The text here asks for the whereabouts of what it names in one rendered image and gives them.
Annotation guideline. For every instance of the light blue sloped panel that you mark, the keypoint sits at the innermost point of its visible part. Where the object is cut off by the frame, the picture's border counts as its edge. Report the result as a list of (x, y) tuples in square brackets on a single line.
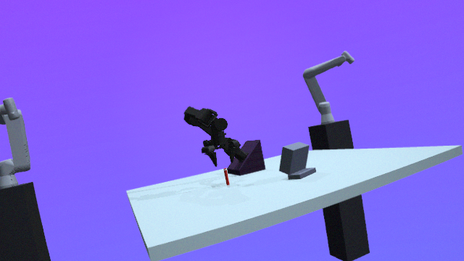
[(294, 161)]

